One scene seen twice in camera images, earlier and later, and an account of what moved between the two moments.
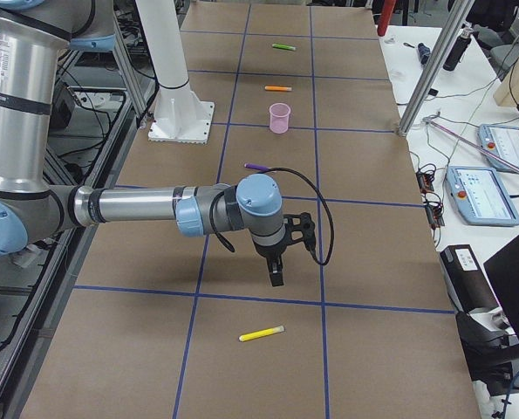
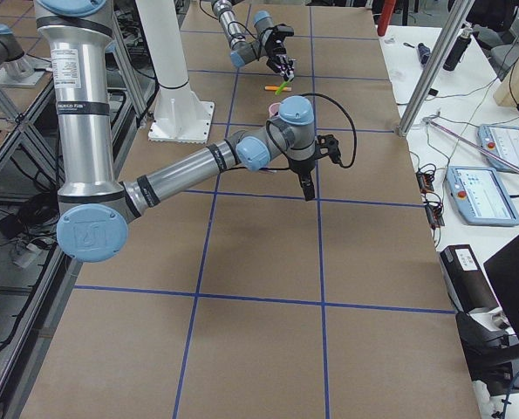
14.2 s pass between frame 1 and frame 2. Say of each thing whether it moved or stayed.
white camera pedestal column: stayed
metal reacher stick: stayed
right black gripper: moved
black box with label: stayed
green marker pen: moved
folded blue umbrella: stayed
